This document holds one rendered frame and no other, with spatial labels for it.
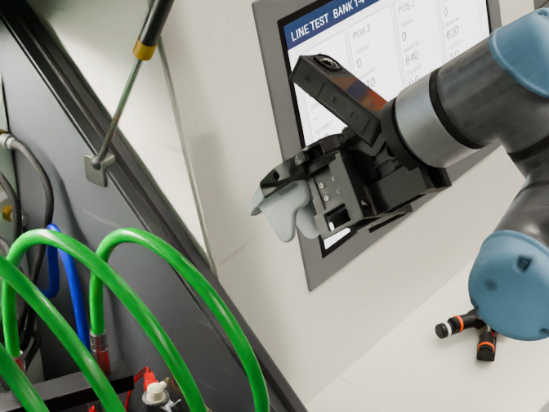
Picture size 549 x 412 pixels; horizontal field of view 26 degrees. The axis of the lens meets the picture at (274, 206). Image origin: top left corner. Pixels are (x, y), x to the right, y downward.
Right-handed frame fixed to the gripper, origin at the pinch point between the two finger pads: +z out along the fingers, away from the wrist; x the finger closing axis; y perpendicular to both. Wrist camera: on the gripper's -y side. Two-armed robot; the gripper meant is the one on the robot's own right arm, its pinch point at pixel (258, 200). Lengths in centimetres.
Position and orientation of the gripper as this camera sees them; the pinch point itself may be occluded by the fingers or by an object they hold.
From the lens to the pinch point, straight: 113.2
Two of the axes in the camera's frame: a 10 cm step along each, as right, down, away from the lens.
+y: 3.3, 9.2, -2.1
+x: 6.8, -0.7, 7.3
